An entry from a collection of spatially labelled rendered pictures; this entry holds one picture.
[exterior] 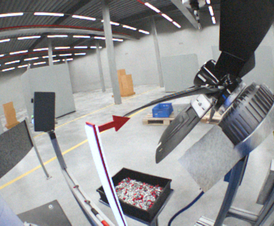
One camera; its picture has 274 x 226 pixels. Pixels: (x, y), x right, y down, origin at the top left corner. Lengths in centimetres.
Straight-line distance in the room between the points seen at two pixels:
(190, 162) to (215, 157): 7
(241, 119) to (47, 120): 76
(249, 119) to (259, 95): 8
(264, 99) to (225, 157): 20
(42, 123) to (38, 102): 10
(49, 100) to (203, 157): 67
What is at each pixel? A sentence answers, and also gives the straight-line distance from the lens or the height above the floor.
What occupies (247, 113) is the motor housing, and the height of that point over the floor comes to 112.
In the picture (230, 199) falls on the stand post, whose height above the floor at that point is 70.
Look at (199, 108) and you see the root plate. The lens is 54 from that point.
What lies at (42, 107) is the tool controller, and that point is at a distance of 75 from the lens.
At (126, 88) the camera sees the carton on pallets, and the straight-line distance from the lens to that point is 861.
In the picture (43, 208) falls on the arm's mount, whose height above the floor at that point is 95.
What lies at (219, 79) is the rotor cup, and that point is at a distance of 48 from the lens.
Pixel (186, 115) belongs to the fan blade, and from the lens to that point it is 57.
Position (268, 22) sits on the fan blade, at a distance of 49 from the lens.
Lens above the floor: 124
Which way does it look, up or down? 15 degrees down
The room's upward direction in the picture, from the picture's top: 8 degrees counter-clockwise
